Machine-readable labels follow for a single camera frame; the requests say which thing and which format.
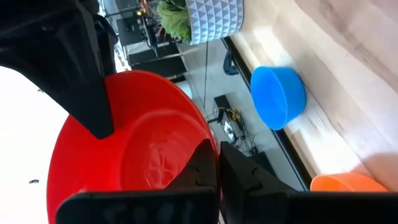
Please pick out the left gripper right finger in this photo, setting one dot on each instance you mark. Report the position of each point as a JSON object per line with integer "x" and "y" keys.
{"x": 248, "y": 193}

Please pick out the succulent in white patterned pot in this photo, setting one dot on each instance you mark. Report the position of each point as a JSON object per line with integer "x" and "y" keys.
{"x": 214, "y": 18}

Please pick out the black aluminium table frame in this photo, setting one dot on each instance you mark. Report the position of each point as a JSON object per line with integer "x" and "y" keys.
{"x": 295, "y": 159}

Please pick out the orange plastic mini bowl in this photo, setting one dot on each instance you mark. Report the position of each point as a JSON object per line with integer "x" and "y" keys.
{"x": 345, "y": 184}

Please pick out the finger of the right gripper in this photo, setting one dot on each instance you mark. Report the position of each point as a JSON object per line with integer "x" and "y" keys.
{"x": 108, "y": 43}
{"x": 62, "y": 62}

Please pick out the blue plastic mini bowl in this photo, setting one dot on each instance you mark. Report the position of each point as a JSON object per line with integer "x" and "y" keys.
{"x": 275, "y": 96}

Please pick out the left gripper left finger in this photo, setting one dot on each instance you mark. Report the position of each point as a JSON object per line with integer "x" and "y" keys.
{"x": 199, "y": 177}

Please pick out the red plastic mini bowl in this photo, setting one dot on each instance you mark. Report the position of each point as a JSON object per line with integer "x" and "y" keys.
{"x": 149, "y": 149}

